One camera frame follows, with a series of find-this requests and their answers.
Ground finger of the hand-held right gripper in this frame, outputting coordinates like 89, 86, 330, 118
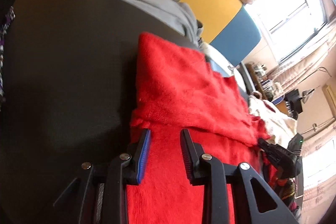
259, 138, 288, 169

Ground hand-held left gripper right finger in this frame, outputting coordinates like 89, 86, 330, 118
180, 129, 300, 224

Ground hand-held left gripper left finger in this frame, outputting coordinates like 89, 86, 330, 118
52, 128, 152, 224

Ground red fleece garment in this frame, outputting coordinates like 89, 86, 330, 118
125, 32, 279, 224

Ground small window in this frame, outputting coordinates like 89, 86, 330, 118
302, 140, 336, 188

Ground dark red garment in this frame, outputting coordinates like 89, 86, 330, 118
262, 158, 286, 188

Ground cream knit garment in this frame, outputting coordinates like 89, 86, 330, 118
248, 97, 297, 146

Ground black monitor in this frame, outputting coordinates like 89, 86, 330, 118
286, 90, 302, 114

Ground wooden side table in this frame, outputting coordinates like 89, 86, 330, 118
249, 64, 284, 109

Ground white printed pillow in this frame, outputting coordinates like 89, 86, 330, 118
202, 44, 250, 93

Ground large window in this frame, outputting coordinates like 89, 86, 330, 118
247, 0, 328, 62

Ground grey garment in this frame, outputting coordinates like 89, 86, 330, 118
81, 0, 204, 46

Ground grey yellow blue sofa chair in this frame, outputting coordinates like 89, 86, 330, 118
109, 0, 263, 93

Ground person's purple patterned clothing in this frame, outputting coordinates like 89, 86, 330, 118
0, 6, 15, 109

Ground wall air conditioner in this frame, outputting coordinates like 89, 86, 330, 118
323, 85, 336, 117

